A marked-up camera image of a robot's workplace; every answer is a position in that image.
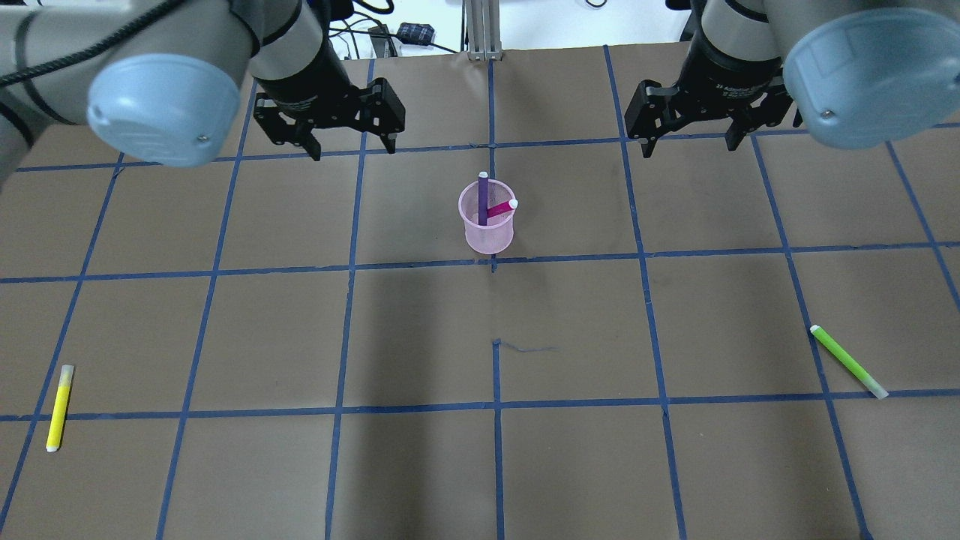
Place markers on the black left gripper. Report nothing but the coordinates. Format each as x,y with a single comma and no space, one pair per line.
306,81

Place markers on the pink mesh cup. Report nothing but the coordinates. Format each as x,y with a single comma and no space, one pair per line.
499,233

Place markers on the purple pen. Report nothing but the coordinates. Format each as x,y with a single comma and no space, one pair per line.
482,198

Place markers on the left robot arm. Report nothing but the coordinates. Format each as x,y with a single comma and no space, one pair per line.
160,80

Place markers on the yellow pen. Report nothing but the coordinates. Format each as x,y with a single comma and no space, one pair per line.
60,409

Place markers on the green pen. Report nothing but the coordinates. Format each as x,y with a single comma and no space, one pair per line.
848,362

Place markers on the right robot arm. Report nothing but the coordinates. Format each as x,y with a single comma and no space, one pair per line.
857,73

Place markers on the black power adapter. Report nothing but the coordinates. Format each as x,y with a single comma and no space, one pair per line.
417,34

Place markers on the aluminium frame post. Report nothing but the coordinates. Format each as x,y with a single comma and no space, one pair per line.
483,40

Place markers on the pink pen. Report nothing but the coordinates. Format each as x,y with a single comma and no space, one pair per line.
501,209

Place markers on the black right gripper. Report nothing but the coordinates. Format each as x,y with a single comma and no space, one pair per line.
731,73

